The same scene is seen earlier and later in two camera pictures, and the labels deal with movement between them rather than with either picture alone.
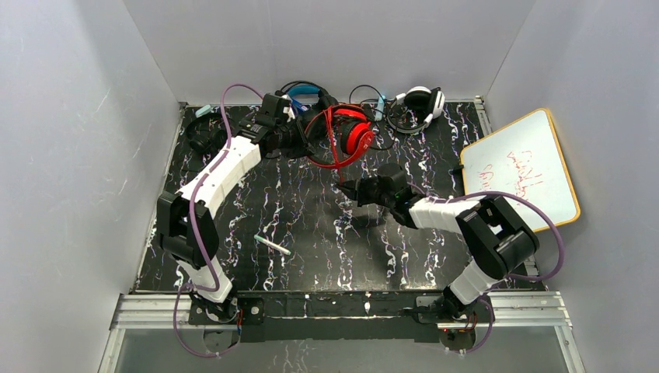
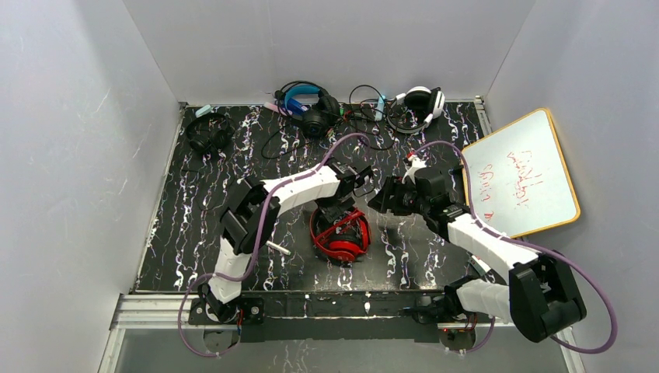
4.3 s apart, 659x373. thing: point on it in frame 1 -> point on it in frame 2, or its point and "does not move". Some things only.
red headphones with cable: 336,137 -> 345,238
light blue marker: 380,108 does not move
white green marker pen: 272,245 does not move
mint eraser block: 203,110 does not move
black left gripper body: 301,137 -> 339,212
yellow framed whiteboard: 523,157 does not move
